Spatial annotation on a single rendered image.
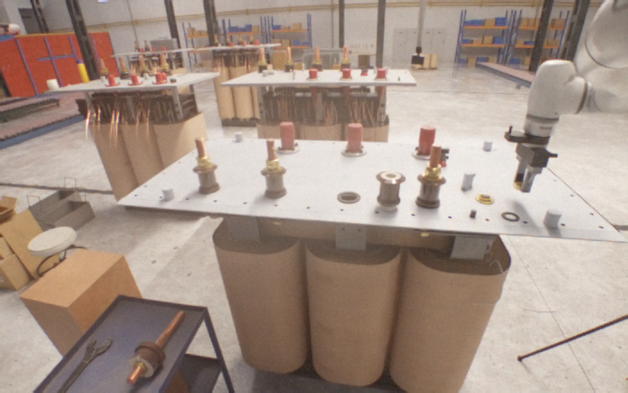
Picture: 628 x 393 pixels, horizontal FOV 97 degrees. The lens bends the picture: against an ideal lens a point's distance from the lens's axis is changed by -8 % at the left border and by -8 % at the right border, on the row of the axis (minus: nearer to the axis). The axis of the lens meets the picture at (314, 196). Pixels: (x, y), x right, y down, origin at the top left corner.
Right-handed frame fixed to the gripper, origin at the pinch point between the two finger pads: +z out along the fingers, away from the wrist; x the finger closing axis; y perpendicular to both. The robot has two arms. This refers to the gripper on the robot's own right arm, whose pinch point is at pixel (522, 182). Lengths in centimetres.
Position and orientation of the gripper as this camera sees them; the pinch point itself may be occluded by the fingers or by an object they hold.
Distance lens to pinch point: 121.0
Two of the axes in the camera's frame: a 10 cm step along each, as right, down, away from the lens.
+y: 9.8, 0.6, -1.8
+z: 0.3, 8.8, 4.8
